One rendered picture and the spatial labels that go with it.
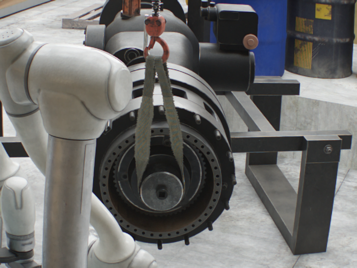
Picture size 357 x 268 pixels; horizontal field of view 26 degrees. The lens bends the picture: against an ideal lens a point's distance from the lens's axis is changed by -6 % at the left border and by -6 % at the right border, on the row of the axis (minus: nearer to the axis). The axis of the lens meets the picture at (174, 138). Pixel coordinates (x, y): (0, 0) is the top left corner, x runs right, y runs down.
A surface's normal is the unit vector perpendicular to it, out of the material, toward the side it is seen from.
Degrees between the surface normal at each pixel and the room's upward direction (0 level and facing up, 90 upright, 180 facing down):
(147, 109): 92
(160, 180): 90
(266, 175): 0
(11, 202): 80
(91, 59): 27
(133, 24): 37
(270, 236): 0
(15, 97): 121
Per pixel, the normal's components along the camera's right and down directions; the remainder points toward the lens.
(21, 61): -0.26, -0.26
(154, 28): -0.39, 0.30
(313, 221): 0.16, 0.34
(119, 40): -0.34, -0.83
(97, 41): 0.07, -0.48
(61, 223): -0.09, 0.18
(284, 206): 0.04, -0.94
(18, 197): 0.30, 0.11
